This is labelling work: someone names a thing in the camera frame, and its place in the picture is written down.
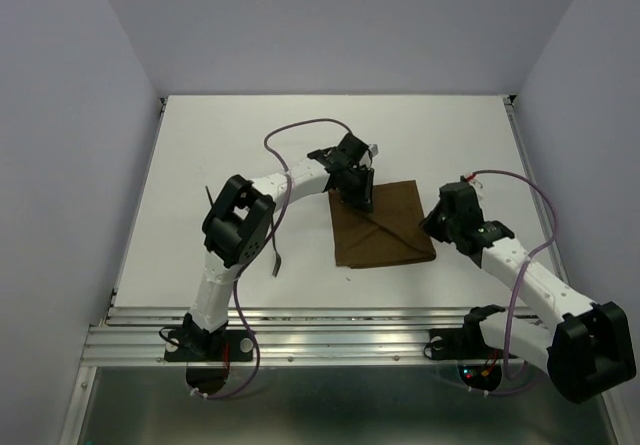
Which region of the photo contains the brown cloth napkin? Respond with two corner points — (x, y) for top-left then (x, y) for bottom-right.
(329, 180), (436, 269)

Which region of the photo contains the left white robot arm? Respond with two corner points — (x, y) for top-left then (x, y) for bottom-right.
(172, 133), (377, 361)

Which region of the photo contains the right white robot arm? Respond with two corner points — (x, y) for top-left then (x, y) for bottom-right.
(421, 178), (637, 404)

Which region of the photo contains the black fork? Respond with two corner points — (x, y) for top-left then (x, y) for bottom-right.
(269, 222), (282, 277)

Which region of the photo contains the black spoon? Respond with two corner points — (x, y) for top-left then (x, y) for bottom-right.
(205, 185), (215, 221)

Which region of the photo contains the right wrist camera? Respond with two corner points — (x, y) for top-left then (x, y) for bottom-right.
(460, 173), (484, 202)

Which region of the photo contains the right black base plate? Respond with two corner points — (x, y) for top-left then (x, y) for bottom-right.
(423, 326), (503, 361)

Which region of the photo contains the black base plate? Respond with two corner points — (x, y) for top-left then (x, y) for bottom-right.
(423, 326), (503, 361)
(158, 327), (254, 363)

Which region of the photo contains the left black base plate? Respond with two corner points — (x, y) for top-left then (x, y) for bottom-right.
(158, 327), (254, 363)

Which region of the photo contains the aluminium frame rail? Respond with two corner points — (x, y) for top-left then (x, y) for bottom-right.
(79, 306), (612, 367)

